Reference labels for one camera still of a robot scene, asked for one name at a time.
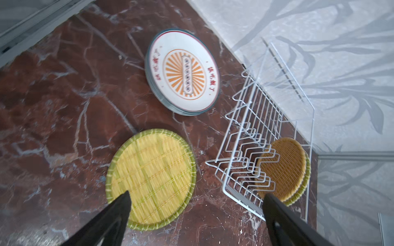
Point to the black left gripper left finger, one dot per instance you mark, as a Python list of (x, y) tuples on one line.
[(107, 228)]

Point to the white plate with red characters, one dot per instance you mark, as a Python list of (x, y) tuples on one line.
[(161, 97)]

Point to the white wire dish rack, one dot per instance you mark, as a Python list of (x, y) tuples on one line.
[(271, 105)]

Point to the beige patterned plate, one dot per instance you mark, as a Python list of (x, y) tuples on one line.
[(158, 169), (303, 186), (286, 165)]

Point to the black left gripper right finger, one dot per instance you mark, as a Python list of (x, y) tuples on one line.
[(285, 228)]

